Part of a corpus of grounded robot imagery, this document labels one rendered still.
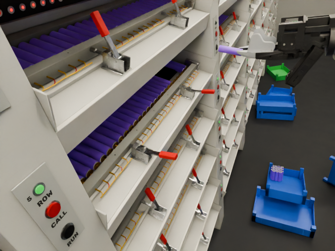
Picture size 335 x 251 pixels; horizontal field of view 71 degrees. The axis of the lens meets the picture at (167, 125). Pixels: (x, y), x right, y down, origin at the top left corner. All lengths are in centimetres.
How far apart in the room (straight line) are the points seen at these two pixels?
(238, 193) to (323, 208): 47
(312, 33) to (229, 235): 110
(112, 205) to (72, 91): 20
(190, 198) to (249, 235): 65
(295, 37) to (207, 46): 28
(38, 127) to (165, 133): 33
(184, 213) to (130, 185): 43
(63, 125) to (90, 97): 6
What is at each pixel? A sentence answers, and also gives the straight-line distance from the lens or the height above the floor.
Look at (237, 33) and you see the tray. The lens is 128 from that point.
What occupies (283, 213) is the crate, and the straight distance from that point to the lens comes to 157.
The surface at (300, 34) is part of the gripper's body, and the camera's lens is 63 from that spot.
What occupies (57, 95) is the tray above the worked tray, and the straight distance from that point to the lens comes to 34.
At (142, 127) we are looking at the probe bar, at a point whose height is 97.
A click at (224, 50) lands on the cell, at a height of 104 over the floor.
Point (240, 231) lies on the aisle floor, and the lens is 147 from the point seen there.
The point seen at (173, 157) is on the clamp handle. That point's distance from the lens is 44.
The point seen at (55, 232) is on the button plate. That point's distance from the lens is 33.
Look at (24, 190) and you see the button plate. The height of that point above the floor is 109.
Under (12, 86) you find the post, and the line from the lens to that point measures 25.
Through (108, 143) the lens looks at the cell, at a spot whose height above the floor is 98.
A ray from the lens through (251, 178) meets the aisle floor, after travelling 171.
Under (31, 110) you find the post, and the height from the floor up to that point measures 116.
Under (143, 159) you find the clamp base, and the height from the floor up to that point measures 94.
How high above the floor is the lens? 125
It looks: 34 degrees down
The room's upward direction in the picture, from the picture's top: 10 degrees counter-clockwise
